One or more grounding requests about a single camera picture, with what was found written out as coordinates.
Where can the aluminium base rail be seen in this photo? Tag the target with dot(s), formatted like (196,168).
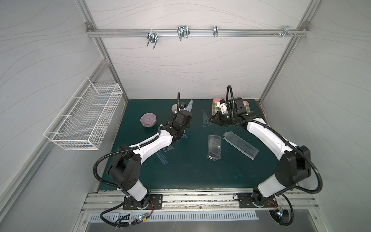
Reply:
(202,199)

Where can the purple striped bowl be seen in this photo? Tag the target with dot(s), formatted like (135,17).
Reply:
(175,107)

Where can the large clear triangle ruler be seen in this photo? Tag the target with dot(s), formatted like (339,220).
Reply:
(168,148)

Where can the white wire basket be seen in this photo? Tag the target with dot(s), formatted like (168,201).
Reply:
(84,120)

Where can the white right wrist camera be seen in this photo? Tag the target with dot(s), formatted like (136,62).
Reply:
(222,105)

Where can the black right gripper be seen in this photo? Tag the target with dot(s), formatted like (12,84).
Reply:
(220,118)

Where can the plain lilac bowl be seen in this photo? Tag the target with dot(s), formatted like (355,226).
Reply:
(148,120)

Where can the metal bracket clamp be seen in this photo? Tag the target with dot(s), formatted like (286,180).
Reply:
(285,33)

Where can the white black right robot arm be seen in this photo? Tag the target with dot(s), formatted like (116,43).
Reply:
(294,169)

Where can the aluminium overhead rail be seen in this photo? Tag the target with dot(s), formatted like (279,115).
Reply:
(194,33)

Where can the clear ruler set pouch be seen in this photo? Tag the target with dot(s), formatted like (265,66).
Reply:
(241,145)

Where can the pink plastic tray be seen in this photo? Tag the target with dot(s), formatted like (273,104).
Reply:
(216,104)

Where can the metal u-bolt clamp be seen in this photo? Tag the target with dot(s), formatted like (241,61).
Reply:
(183,32)
(215,31)
(152,38)

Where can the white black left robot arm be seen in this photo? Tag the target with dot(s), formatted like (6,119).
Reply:
(126,165)

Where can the clear blue straight ruler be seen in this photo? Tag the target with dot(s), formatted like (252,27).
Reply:
(162,158)

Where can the green white checkered cloth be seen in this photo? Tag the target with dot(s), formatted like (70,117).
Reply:
(216,106)

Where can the blue printed ruler set card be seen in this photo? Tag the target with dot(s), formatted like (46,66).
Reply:
(189,106)

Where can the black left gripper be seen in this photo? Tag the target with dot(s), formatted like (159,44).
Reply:
(185,116)

